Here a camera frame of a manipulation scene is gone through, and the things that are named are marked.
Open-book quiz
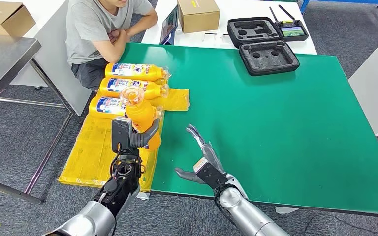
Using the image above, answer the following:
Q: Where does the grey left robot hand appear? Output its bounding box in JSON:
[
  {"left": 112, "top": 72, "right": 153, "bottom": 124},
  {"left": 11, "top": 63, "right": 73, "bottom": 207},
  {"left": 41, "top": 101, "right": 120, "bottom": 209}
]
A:
[{"left": 128, "top": 118, "right": 161, "bottom": 149}]

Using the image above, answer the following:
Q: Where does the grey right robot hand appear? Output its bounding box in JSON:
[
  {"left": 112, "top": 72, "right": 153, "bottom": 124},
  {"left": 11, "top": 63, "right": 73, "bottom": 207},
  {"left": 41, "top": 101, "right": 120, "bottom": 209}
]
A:
[{"left": 175, "top": 123, "right": 226, "bottom": 186}]

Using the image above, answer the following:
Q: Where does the orange detergent bottle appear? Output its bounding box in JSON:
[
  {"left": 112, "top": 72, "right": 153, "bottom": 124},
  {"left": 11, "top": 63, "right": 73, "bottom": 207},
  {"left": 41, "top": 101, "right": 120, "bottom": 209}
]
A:
[
  {"left": 99, "top": 77, "right": 171, "bottom": 101},
  {"left": 104, "top": 62, "right": 171, "bottom": 82},
  {"left": 88, "top": 96, "right": 164, "bottom": 120},
  {"left": 119, "top": 86, "right": 162, "bottom": 151}
]

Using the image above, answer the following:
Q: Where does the yellow plastic sheet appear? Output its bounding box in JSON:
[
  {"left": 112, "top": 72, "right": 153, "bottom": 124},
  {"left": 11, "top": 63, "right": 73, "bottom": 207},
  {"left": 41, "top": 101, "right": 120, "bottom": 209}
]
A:
[{"left": 57, "top": 78, "right": 191, "bottom": 193}]

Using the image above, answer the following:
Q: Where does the open black foam case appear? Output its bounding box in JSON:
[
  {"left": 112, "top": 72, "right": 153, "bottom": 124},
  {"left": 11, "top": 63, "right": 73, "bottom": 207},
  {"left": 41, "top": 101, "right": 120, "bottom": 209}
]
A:
[{"left": 227, "top": 17, "right": 301, "bottom": 77}]

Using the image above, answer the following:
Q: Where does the small clear plastic item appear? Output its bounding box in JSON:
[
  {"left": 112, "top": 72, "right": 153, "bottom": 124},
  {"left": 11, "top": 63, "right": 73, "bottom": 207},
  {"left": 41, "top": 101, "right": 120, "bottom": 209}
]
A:
[{"left": 202, "top": 31, "right": 229, "bottom": 43}]

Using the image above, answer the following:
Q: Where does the dark tablet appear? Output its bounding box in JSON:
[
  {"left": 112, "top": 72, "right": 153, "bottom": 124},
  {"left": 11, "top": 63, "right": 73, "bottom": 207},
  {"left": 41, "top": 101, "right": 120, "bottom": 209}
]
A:
[{"left": 159, "top": 4, "right": 180, "bottom": 46}]

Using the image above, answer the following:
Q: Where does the seated person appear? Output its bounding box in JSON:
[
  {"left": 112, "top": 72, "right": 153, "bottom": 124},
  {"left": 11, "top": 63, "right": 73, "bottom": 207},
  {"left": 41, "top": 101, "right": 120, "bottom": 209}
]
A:
[{"left": 65, "top": 0, "right": 159, "bottom": 92}]

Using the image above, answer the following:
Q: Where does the cardboard box with yellow label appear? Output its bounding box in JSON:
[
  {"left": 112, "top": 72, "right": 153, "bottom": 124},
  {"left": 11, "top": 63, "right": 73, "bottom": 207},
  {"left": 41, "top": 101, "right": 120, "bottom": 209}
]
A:
[{"left": 177, "top": 0, "right": 221, "bottom": 34}]

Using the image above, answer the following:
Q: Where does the long white table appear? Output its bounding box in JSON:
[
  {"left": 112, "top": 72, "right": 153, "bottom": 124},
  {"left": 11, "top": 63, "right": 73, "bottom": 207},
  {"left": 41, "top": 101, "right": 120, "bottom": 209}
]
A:
[{"left": 141, "top": 0, "right": 318, "bottom": 56}]

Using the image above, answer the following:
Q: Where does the black remote controller with screen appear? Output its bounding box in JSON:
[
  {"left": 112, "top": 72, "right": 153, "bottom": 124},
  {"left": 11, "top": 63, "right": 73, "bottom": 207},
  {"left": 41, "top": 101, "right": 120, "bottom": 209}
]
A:
[{"left": 269, "top": 4, "right": 310, "bottom": 42}]

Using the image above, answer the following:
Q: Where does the steel table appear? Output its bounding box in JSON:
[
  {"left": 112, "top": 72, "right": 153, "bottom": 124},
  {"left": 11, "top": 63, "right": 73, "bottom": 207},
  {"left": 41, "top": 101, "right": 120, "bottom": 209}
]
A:
[{"left": 0, "top": 33, "right": 83, "bottom": 206}]

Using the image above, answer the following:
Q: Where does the plain cardboard box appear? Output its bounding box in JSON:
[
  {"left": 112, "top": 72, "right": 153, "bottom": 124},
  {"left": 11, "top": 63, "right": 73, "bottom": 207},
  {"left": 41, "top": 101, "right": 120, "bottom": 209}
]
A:
[{"left": 0, "top": 1, "right": 36, "bottom": 38}]

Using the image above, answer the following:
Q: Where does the blue metal rack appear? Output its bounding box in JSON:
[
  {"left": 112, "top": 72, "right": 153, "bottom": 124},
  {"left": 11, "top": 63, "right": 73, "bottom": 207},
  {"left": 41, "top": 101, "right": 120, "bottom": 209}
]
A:
[{"left": 299, "top": 0, "right": 378, "bottom": 15}]

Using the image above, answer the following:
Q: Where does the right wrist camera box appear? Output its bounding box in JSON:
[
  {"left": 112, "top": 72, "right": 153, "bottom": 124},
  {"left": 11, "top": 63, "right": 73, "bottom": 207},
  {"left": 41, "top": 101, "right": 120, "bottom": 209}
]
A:
[{"left": 192, "top": 158, "right": 229, "bottom": 190}]

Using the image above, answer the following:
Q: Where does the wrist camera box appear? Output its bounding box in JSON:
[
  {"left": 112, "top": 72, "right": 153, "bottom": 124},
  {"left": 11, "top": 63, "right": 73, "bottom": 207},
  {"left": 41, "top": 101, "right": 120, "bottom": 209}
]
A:
[
  {"left": 111, "top": 118, "right": 133, "bottom": 154},
  {"left": 192, "top": 158, "right": 229, "bottom": 190}
]

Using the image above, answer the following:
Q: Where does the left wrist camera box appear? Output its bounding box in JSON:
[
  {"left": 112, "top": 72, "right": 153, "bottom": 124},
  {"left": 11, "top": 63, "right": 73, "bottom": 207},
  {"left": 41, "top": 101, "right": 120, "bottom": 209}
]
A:
[{"left": 111, "top": 118, "right": 133, "bottom": 154}]

